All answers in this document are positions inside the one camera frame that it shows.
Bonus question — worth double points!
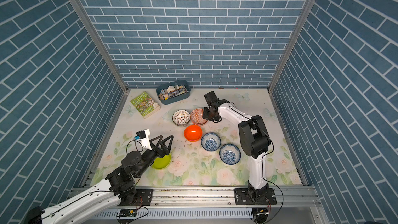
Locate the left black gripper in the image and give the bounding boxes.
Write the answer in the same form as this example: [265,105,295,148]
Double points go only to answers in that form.
[135,135,173,178]

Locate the orange geometric pattern bowl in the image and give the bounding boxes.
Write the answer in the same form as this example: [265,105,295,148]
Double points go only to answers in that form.
[190,108,208,126]

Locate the brown lattice bowl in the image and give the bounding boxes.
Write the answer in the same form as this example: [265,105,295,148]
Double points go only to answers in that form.
[172,110,190,127]

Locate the blue floral bowl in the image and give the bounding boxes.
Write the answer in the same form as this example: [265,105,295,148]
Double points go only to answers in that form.
[201,132,221,151]
[219,144,241,165]

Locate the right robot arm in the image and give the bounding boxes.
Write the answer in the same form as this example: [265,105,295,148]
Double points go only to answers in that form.
[203,100,272,202]

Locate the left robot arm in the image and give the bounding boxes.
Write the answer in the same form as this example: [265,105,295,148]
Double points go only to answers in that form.
[23,135,174,224]

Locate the lime green bowl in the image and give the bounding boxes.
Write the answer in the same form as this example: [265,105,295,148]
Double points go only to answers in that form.
[151,154,172,170]

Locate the plain orange bowl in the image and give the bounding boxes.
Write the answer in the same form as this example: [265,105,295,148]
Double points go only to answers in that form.
[184,124,203,142]

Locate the items in bin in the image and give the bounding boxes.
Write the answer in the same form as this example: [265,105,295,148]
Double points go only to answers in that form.
[158,85,189,100]

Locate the teal plastic bin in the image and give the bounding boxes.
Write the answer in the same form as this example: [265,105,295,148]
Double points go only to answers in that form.
[156,80,191,105]

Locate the green paperback book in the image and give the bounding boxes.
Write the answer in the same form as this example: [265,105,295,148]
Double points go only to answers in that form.
[130,91,161,119]

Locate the left circuit board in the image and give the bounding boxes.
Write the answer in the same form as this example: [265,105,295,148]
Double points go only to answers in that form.
[117,209,138,219]

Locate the circuit board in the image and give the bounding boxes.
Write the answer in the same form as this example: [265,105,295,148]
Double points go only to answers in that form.
[117,209,138,219]
[252,208,269,224]

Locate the white vent strip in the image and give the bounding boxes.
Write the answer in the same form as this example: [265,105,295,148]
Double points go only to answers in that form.
[91,207,253,220]

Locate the right circuit board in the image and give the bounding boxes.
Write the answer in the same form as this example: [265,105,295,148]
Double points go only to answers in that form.
[252,208,269,224]

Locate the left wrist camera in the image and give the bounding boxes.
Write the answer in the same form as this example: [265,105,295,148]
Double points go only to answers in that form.
[134,129,152,150]

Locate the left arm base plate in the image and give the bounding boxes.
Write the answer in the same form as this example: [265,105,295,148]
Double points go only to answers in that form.
[119,188,153,206]

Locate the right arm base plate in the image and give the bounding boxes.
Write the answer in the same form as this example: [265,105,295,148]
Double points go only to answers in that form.
[234,188,277,205]

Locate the aluminium rail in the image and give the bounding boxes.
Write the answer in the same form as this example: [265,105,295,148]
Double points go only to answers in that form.
[69,185,321,209]

